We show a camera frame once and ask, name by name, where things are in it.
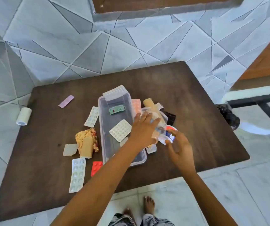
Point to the person's right hand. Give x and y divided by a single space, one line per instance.
182 152

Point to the person's left hand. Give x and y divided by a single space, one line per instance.
142 129

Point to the white jar red blue label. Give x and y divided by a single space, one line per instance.
171 136

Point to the square white blister pack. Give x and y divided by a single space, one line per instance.
120 130

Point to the clear plastic wrapper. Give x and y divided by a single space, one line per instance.
163 121

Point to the pink blister pack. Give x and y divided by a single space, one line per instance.
136 105

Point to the tan bandage roll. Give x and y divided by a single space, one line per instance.
149 102
86 149

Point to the black blister pack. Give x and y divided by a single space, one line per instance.
171 118

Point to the small green blister pack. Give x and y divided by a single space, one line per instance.
116 109

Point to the clear plastic storage box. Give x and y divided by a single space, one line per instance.
106 143

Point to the white many-pill blister pack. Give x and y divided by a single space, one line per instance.
115 91

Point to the narrow silver blister pack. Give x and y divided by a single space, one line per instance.
91 116

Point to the gold foil wrapper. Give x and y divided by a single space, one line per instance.
87 134

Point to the red blister pack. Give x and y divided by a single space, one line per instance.
96 168

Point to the white square wrapper piece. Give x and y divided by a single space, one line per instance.
70 149

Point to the long silver blister pack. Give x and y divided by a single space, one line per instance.
77 175

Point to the lilac strip sachet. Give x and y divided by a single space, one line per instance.
66 101

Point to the white tape roll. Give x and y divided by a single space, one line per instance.
23 116

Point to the person's right forearm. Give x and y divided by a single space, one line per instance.
208 202

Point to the person's left forearm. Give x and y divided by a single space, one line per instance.
102 185

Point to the person's right foot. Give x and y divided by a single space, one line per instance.
149 204

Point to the person's foot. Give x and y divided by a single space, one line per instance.
149 204
128 213

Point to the person's left foot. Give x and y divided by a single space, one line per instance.
128 213

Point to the dark brown wooden table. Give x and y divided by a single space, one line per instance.
184 96

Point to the black trash bag bin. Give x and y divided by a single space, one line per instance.
228 116

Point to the black white patterned trousers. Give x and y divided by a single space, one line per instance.
153 221

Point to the brown wooden door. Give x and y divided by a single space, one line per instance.
266 61

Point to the brown wooden louvred window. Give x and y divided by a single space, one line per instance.
149 4

